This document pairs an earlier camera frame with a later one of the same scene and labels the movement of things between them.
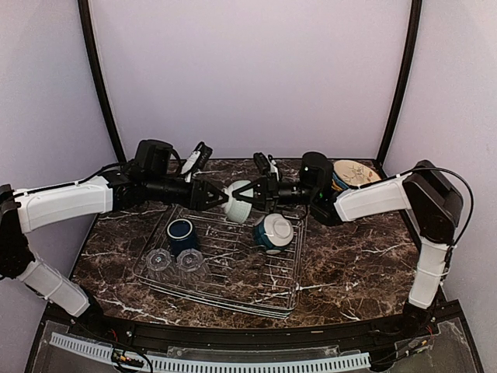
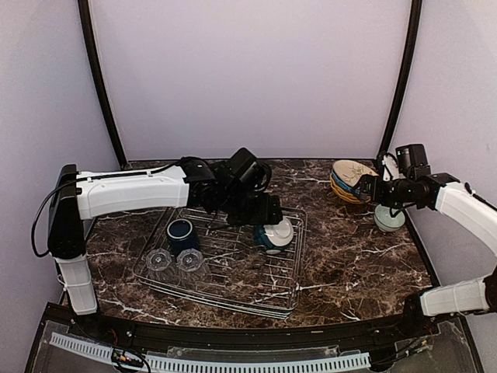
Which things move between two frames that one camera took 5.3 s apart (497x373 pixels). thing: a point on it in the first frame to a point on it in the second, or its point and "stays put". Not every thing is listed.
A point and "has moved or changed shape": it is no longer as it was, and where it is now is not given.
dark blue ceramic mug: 181,235 stays put
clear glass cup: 159,266 stays put
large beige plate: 355,172 stays put
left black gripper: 200,203 to 268,213
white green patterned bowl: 238,210 has moved or changed shape
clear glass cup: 191,269 stays put
